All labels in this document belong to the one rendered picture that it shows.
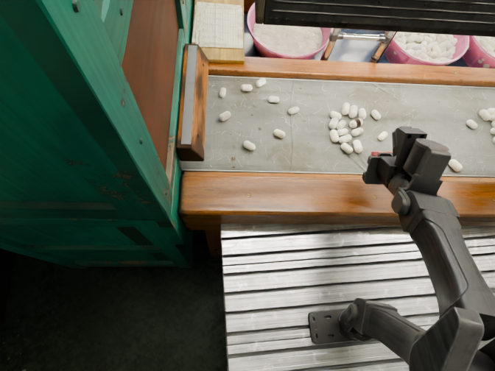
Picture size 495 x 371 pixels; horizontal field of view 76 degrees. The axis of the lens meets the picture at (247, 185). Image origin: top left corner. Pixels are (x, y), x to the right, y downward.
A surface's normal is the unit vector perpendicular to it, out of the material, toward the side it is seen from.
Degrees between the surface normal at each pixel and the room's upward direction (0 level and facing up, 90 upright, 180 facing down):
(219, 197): 0
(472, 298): 29
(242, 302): 0
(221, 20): 0
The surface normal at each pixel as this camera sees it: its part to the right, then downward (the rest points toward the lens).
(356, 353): 0.07, -0.36
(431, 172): -0.11, 0.45
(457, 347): -0.06, 0.22
